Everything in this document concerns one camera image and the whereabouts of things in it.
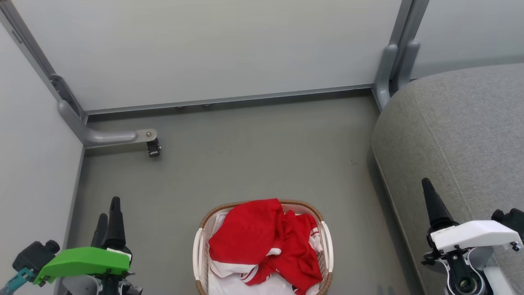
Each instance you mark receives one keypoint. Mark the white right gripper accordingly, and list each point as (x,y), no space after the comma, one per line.
(475,235)

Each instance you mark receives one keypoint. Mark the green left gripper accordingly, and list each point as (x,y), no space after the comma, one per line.
(82,262)

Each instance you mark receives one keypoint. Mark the red and white jersey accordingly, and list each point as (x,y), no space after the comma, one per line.
(249,233)

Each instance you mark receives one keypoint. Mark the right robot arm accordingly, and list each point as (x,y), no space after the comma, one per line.
(501,284)

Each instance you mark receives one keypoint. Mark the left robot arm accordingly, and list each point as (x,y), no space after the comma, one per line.
(80,287)

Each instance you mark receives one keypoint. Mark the grey fabric sofa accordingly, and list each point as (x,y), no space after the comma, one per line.
(450,135)

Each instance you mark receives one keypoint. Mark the grey metal foot with plate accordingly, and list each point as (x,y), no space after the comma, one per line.
(110,137)

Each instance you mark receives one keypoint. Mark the black caster wheel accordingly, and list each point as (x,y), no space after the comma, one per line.
(154,148)

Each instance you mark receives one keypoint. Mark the white laundry basket brown rim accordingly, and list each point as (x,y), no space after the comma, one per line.
(197,254)

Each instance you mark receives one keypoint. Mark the white cloth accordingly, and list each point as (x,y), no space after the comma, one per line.
(229,287)

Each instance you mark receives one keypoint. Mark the grey curved partition foot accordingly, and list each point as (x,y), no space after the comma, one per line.
(385,73)
(409,61)

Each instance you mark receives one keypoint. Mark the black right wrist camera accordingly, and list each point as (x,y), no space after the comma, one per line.
(511,219)

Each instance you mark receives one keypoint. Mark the grey metal bottom rail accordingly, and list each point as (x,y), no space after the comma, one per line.
(229,99)

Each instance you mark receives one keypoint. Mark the plain grey metal post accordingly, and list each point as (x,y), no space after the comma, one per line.
(407,20)

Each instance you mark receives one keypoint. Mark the grey metal post with hinge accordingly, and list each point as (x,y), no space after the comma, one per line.
(28,45)

